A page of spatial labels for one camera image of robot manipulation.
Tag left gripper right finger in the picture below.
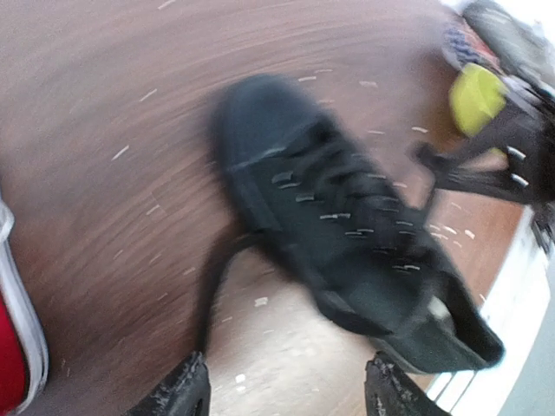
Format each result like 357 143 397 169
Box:
364 353 450 416

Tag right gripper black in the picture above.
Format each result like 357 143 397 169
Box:
411 77 554 253

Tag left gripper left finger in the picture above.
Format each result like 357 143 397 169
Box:
125 351 212 416

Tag upturned shoe orange sole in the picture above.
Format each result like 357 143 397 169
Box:
197 74 493 374

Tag red canvas sneaker white laces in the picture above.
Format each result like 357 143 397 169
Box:
1 203 49 415

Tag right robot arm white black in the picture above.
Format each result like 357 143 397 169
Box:
414 1 554 252

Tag lime green bowl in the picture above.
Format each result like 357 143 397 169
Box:
449 63 508 138

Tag red patterned bowl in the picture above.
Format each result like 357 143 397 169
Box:
441 18 502 73

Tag front aluminium rail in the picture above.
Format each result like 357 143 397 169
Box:
426 207 554 415

